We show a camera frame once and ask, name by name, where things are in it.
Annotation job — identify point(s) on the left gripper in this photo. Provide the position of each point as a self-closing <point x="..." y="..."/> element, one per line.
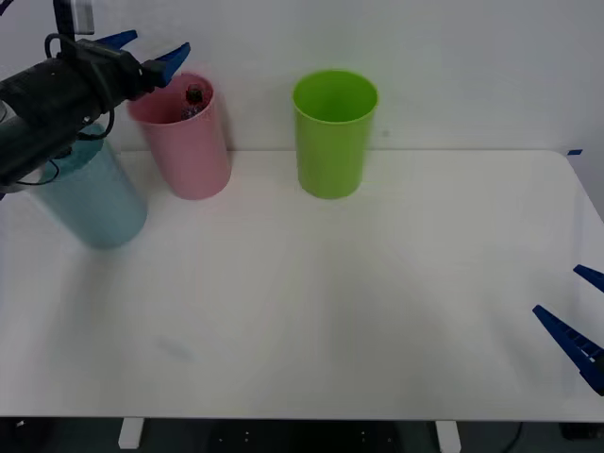
<point x="111" y="75"/>

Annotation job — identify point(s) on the pink plastic bin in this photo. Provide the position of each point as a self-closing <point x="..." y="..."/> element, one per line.
<point x="189" y="160"/>

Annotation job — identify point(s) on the white table leg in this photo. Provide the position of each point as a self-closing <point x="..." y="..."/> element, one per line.
<point x="129" y="431"/>
<point x="448" y="436"/>

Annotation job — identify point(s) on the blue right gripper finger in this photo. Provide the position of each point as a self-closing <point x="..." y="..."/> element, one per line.
<point x="592" y="276"/>
<point x="573" y="344"/>

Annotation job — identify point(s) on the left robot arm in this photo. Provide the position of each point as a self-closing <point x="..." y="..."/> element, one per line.
<point x="42" y="108"/>

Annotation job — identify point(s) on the dark bottle with black cap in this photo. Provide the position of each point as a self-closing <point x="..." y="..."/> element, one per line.
<point x="193" y="96"/>

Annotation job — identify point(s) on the green plastic bin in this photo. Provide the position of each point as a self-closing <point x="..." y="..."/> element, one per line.
<point x="330" y="156"/>

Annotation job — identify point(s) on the pale blue plastic bin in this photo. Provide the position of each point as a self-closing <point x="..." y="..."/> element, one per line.
<point x="104" y="207"/>

